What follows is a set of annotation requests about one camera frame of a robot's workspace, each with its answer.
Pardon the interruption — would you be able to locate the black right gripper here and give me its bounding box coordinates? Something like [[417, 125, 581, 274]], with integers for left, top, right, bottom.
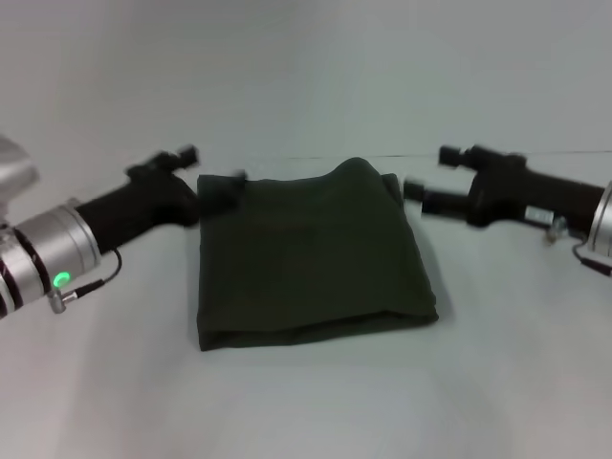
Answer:
[[403, 143, 607, 236]]

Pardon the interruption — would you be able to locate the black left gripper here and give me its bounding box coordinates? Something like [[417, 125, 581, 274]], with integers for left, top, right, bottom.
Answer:
[[75, 142, 249, 253]]

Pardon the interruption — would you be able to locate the dark green shirt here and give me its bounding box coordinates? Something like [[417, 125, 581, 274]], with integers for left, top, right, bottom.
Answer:
[[195, 156, 441, 354]]

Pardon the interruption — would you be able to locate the right arm connector cable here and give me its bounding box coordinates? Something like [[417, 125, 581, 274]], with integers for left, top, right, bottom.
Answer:
[[543, 216, 612, 277]]

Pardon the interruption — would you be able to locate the arm connector cable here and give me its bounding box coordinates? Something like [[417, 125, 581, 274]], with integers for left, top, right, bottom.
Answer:
[[49, 247, 124, 316], [543, 216, 612, 277]]

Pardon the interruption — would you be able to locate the left arm connector cable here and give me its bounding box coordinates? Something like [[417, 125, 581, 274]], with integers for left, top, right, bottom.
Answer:
[[49, 247, 124, 316]]

